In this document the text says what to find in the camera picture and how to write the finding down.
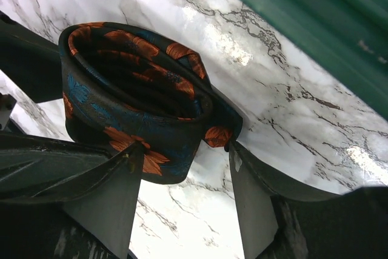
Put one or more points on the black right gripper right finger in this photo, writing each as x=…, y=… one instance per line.
x=280, y=217

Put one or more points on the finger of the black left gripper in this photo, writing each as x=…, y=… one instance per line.
x=42, y=170
x=30, y=61

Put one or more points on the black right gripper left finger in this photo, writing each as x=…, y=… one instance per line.
x=98, y=225

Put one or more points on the dark orange-patterned necktie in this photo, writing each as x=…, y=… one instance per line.
x=125, y=85

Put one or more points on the green compartment organizer tray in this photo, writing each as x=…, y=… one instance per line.
x=348, y=38

